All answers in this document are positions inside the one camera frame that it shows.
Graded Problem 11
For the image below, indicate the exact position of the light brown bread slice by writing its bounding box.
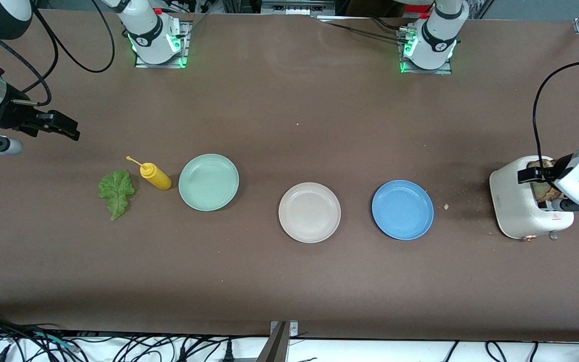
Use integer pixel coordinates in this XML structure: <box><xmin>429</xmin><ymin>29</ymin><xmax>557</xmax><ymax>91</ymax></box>
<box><xmin>527</xmin><ymin>160</ymin><xmax>557</xmax><ymax>203</ymax></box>

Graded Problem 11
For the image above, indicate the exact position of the yellow squeeze bottle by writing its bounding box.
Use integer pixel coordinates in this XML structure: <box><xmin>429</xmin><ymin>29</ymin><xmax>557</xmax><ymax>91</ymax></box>
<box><xmin>126</xmin><ymin>156</ymin><xmax>172</xmax><ymax>191</ymax></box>

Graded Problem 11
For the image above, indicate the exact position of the blue plate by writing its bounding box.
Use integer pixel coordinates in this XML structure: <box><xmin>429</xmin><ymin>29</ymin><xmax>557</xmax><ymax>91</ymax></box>
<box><xmin>371</xmin><ymin>179</ymin><xmax>435</xmax><ymax>241</ymax></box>

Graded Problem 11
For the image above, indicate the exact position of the mint green plate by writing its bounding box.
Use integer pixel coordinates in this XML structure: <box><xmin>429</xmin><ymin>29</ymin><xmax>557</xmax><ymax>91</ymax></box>
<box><xmin>178</xmin><ymin>153</ymin><xmax>240</xmax><ymax>212</ymax></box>

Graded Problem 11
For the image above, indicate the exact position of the beige plate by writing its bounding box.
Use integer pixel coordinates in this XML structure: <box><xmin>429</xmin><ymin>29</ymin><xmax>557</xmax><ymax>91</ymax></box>
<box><xmin>278</xmin><ymin>182</ymin><xmax>342</xmax><ymax>244</ymax></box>

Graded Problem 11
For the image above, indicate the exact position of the white toaster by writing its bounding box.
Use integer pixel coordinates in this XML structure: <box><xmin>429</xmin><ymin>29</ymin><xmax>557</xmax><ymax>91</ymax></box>
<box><xmin>489</xmin><ymin>155</ymin><xmax>575</xmax><ymax>241</ymax></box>

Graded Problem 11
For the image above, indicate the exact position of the green lettuce leaf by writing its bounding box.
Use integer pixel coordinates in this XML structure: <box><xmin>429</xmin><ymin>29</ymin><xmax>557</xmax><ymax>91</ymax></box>
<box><xmin>98</xmin><ymin>169</ymin><xmax>135</xmax><ymax>221</ymax></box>

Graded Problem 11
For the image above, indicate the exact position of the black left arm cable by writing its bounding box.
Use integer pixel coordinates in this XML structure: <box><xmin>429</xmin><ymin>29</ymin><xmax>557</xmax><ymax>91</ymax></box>
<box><xmin>532</xmin><ymin>60</ymin><xmax>579</xmax><ymax>195</ymax></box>

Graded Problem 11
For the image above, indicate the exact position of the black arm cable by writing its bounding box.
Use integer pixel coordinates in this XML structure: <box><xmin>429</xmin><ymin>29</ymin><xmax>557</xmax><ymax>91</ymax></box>
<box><xmin>532</xmin><ymin>60</ymin><xmax>579</xmax><ymax>195</ymax></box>
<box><xmin>0</xmin><ymin>0</ymin><xmax>117</xmax><ymax>107</ymax></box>

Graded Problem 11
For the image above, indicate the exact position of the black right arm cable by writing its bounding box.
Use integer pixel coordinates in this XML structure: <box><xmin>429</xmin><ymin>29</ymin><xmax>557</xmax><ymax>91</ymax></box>
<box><xmin>0</xmin><ymin>0</ymin><xmax>117</xmax><ymax>107</ymax></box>

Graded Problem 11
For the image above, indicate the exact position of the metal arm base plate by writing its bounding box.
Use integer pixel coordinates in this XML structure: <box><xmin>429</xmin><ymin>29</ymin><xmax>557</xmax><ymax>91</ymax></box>
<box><xmin>134</xmin><ymin>20</ymin><xmax>193</xmax><ymax>69</ymax></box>
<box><xmin>398</xmin><ymin>28</ymin><xmax>453</xmax><ymax>75</ymax></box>

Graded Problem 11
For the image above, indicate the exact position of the teal cable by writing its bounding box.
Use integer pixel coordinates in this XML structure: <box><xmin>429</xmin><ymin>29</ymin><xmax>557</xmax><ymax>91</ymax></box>
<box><xmin>31</xmin><ymin>332</ymin><xmax>76</xmax><ymax>351</ymax></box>

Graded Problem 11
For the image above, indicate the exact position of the black base cable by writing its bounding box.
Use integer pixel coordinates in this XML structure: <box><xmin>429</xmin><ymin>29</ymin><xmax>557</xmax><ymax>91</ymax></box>
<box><xmin>327</xmin><ymin>14</ymin><xmax>407</xmax><ymax>44</ymax></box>

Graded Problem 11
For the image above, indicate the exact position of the metal mount beam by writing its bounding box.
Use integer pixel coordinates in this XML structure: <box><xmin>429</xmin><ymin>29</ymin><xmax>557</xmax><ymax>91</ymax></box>
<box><xmin>256</xmin><ymin>320</ymin><xmax>300</xmax><ymax>362</ymax></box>

